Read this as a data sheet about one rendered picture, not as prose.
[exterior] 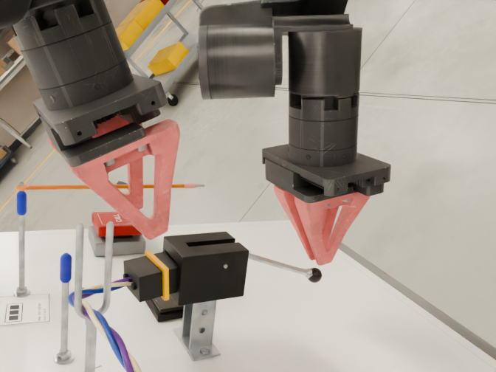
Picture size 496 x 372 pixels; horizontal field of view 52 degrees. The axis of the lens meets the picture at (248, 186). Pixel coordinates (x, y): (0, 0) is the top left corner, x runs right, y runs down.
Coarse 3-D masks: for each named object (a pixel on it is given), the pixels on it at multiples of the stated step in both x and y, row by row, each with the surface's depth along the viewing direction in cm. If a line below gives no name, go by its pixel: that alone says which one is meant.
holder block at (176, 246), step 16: (176, 240) 40; (192, 240) 40; (208, 240) 41; (224, 240) 41; (176, 256) 38; (192, 256) 37; (208, 256) 38; (224, 256) 39; (240, 256) 39; (192, 272) 38; (208, 272) 38; (224, 272) 39; (240, 272) 40; (192, 288) 38; (208, 288) 39; (224, 288) 40; (240, 288) 40
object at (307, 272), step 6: (252, 258) 42; (258, 258) 43; (264, 258) 43; (270, 264) 43; (276, 264) 44; (282, 264) 44; (294, 270) 45; (300, 270) 45; (306, 270) 46; (306, 276) 46
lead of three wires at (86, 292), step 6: (114, 282) 37; (120, 282) 37; (126, 282) 37; (132, 282) 37; (90, 288) 35; (96, 288) 36; (102, 288) 36; (114, 288) 37; (120, 288) 37; (72, 294) 32; (84, 294) 34; (90, 294) 35; (72, 300) 31; (84, 300) 30; (72, 306) 30; (84, 306) 29; (90, 306) 29; (84, 312) 29
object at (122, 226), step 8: (96, 216) 58; (104, 216) 59; (112, 216) 59; (120, 216) 59; (96, 224) 57; (104, 224) 56; (120, 224) 57; (128, 224) 57; (104, 232) 56; (120, 232) 57; (128, 232) 57; (136, 232) 57
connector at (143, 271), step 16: (144, 256) 39; (160, 256) 39; (128, 272) 38; (144, 272) 37; (160, 272) 37; (176, 272) 38; (128, 288) 38; (144, 288) 36; (160, 288) 37; (176, 288) 38
